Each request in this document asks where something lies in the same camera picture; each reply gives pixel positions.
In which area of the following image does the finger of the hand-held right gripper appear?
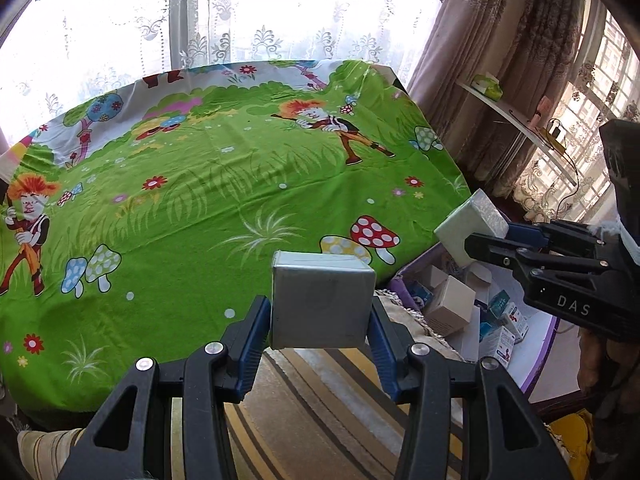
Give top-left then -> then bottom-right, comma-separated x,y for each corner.
464,232 -> 557,285
505,220 -> 604,261

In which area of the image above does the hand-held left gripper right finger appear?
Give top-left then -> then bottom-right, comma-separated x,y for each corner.
367,300 -> 573,480

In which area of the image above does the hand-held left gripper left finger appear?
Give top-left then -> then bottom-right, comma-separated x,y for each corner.
55,295 -> 273,480

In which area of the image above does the small white box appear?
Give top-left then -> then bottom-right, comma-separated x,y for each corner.
433,188 -> 511,268

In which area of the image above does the grey box with fine print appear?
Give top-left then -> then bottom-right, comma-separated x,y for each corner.
269,249 -> 377,351

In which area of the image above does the purple cardboard box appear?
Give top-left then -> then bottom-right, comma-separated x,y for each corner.
389,242 -> 560,397

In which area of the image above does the person's right hand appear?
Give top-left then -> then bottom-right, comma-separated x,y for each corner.
579,332 -> 633,411

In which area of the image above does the open white box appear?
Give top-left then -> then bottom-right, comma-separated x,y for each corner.
462,261 -> 495,287

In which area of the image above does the blue and white box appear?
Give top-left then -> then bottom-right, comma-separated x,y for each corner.
487,290 -> 512,319

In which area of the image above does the teal box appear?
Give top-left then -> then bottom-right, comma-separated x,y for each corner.
406,281 -> 435,310

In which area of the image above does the beige cardboard box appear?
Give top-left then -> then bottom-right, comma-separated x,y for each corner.
424,275 -> 477,337

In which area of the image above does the striped plush cushion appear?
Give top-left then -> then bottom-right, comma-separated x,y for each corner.
170,287 -> 484,480

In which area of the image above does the yellow device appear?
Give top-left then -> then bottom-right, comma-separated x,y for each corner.
547,120 -> 569,154

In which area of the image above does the pink object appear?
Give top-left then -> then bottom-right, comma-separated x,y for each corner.
532,96 -> 554,129

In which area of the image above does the yellow cushion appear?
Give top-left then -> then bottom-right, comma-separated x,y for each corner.
547,407 -> 596,474

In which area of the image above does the green cartoon printed bed sheet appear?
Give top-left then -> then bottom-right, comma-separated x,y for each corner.
0,59 -> 474,414

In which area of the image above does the green tissue pack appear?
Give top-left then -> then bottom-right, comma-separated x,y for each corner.
472,74 -> 505,100

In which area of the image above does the brown patterned curtain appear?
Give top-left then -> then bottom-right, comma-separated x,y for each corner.
407,0 -> 597,202

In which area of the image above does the beige cloth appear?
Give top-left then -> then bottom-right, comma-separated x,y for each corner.
17,427 -> 84,480

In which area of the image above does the white lace curtain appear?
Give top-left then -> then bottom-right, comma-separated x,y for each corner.
0,0 -> 447,137

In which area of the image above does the black cable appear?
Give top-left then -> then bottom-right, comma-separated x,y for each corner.
550,119 -> 584,222

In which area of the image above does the white wall shelf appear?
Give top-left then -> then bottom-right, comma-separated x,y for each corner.
457,77 -> 581,187

